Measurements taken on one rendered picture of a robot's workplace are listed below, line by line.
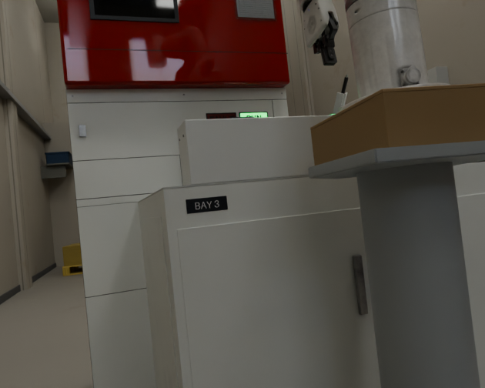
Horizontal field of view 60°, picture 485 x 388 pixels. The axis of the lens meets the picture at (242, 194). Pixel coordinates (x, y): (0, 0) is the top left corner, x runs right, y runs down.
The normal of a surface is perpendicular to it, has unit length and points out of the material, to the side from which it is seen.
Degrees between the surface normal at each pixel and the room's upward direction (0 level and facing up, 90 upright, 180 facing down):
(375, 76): 91
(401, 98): 90
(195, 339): 90
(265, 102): 90
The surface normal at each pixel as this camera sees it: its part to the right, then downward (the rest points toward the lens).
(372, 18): -0.57, 0.04
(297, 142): 0.32, -0.07
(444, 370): -0.05, -0.03
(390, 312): -0.82, 0.07
